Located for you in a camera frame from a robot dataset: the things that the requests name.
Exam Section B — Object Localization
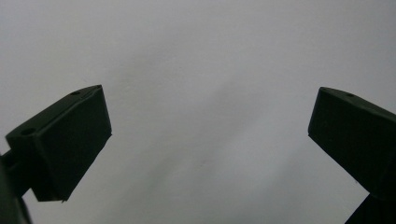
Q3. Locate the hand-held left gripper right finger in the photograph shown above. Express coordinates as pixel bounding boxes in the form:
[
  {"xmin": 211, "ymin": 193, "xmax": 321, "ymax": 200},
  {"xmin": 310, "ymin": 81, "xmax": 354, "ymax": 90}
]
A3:
[{"xmin": 307, "ymin": 86, "xmax": 396, "ymax": 201}]

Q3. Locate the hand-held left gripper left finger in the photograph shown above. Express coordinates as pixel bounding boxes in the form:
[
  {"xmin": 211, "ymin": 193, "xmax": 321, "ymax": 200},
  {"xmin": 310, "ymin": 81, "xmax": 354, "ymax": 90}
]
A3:
[{"xmin": 5, "ymin": 84, "xmax": 113, "ymax": 203}]

